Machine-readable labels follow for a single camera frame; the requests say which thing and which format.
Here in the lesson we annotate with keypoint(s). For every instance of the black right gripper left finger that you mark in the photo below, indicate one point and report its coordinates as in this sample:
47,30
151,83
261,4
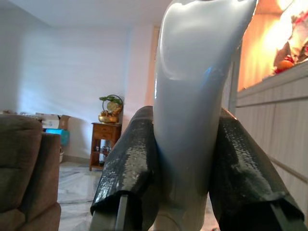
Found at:
130,173

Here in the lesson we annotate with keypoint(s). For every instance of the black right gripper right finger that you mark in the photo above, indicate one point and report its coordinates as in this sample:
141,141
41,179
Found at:
243,178

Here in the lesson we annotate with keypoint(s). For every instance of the dark wooden side table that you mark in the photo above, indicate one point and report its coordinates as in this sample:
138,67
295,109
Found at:
104,134

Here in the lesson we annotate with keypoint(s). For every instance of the gold round ornament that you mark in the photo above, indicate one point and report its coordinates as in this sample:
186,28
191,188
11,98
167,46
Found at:
110,110

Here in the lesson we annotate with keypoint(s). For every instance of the light wooden cabinet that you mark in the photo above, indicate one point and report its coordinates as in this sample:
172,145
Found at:
276,120

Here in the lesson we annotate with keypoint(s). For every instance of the teal box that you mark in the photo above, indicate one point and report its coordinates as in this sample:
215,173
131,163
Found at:
60,136

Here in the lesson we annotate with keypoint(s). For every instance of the open cardboard box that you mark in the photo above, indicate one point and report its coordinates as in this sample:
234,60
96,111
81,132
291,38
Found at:
54,121

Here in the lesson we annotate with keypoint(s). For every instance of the brown fabric sofa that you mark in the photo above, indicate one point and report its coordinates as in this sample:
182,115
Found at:
21,168

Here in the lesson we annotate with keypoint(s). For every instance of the orange fruit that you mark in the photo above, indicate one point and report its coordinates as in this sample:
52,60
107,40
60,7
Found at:
285,65

